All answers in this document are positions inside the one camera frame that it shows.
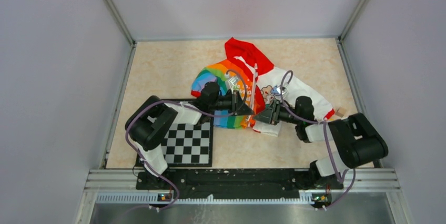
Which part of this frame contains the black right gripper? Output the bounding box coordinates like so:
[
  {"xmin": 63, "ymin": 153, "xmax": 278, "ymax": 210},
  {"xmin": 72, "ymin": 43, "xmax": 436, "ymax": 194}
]
[{"xmin": 252, "ymin": 99, "xmax": 301, "ymax": 125}]

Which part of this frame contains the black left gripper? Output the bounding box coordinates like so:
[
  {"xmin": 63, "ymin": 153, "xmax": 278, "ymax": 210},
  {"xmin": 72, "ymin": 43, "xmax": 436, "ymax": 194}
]
[{"xmin": 209, "ymin": 90, "xmax": 254, "ymax": 116}]

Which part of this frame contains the rainbow and white kids jacket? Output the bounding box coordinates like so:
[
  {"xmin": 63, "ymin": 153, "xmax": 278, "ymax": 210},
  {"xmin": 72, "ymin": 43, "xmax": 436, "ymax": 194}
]
[{"xmin": 191, "ymin": 37, "xmax": 335, "ymax": 120}]

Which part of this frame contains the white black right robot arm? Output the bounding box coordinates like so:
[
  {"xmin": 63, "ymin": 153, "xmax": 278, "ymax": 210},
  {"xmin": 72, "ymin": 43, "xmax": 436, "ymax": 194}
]
[{"xmin": 254, "ymin": 96, "xmax": 389, "ymax": 188}]

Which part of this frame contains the black white checkerboard mat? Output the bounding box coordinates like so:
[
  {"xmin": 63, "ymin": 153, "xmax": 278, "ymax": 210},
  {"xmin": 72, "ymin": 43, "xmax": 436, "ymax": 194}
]
[{"xmin": 135, "ymin": 98, "xmax": 215, "ymax": 168}]

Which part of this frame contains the beige wooden small block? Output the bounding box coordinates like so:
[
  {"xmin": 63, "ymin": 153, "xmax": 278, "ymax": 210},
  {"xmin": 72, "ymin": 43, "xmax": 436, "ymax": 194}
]
[{"xmin": 336, "ymin": 107, "xmax": 347, "ymax": 117}]

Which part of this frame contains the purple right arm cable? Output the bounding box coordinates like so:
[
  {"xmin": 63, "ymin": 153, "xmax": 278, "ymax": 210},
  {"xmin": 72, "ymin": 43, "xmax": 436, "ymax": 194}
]
[{"xmin": 278, "ymin": 70, "xmax": 357, "ymax": 209}]

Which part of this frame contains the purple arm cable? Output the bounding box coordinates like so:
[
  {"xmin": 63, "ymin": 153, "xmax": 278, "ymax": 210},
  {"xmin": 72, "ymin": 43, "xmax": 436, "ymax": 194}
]
[
  {"xmin": 125, "ymin": 69, "xmax": 249, "ymax": 212},
  {"xmin": 278, "ymin": 70, "xmax": 357, "ymax": 209}
]

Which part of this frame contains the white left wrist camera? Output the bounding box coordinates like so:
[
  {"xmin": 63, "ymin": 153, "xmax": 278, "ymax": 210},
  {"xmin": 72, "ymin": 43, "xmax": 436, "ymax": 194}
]
[{"xmin": 226, "ymin": 76, "xmax": 240, "ymax": 91}]

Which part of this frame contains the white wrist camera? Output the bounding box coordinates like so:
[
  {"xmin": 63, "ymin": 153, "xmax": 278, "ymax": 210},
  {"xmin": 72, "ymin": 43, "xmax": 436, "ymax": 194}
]
[
  {"xmin": 226, "ymin": 76, "xmax": 240, "ymax": 91},
  {"xmin": 274, "ymin": 86, "xmax": 289, "ymax": 99}
]

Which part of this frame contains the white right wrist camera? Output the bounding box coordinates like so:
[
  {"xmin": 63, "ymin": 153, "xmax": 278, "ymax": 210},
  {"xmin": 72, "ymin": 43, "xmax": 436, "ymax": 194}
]
[{"xmin": 274, "ymin": 86, "xmax": 289, "ymax": 99}]

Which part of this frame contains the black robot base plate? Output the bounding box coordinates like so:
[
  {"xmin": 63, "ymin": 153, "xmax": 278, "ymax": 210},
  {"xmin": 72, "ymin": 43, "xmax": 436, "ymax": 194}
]
[{"xmin": 136, "ymin": 168, "xmax": 321, "ymax": 200}]

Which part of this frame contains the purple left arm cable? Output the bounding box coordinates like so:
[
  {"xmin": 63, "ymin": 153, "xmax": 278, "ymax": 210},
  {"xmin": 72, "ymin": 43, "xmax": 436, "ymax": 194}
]
[{"xmin": 125, "ymin": 69, "xmax": 249, "ymax": 212}]

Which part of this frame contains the aluminium frame rail front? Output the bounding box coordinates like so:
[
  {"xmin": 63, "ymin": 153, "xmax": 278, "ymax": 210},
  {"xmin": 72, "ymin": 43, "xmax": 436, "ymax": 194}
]
[{"xmin": 75, "ymin": 168, "xmax": 408, "ymax": 223}]

